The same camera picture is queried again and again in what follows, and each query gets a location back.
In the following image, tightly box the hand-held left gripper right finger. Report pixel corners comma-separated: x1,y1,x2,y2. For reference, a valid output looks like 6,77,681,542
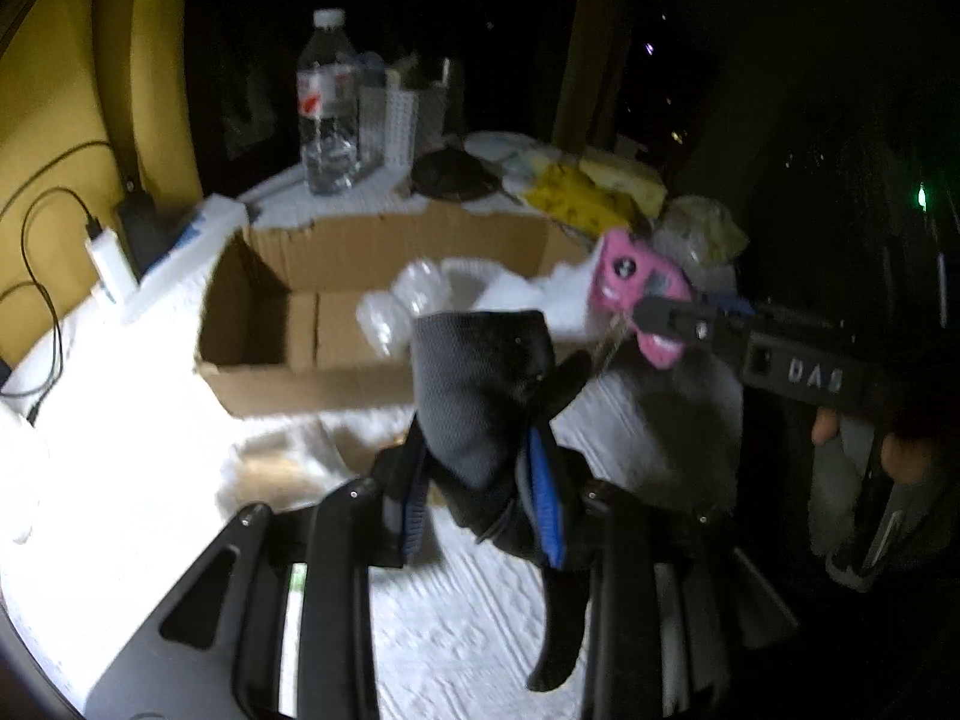
516,423,800,720

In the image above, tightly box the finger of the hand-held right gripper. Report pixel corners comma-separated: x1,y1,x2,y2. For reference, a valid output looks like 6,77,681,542
628,295,752,362

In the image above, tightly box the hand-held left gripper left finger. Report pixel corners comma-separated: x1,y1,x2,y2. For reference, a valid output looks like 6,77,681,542
112,414,445,720

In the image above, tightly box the pink plush keychain pouch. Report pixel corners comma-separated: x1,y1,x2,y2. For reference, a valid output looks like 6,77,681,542
589,231,695,371

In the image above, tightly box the black glove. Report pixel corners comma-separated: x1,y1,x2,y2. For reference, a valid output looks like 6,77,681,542
409,307,595,693

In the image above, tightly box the cardboard box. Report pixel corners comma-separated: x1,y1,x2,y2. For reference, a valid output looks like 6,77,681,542
193,206,601,421

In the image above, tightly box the person's right hand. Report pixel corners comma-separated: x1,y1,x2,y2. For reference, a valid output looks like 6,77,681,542
812,406,953,487

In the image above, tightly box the crumpled clear plastic bag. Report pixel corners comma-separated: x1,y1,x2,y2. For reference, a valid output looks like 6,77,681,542
651,195,751,271

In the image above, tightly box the yellow cloth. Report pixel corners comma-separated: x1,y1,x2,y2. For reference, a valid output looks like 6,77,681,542
523,159,667,235

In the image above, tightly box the white plastic bag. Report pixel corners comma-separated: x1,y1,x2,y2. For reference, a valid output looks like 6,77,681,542
442,256,601,350

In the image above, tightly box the clear bubble wrap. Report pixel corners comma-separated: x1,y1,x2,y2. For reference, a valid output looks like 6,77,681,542
355,258,452,358

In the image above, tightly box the white plate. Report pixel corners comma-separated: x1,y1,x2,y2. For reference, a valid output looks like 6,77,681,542
463,130,552,170

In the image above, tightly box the white textured bedspread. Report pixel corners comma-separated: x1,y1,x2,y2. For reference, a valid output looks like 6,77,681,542
0,157,751,720

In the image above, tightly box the white and blue carton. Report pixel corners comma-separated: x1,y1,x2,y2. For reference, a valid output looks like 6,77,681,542
120,193,250,323

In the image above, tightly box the white perforated container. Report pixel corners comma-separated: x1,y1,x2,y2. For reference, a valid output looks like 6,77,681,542
358,81,421,167

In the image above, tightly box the black charger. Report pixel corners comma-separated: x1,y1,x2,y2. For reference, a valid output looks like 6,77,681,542
115,190,179,280

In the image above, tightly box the white power adapter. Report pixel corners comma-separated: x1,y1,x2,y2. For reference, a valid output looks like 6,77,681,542
85,228,140,305

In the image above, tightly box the clear plastic water bottle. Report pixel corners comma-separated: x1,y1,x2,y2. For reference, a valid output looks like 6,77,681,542
295,9,362,197

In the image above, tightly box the black cable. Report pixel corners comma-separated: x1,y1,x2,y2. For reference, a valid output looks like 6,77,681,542
0,141,113,421

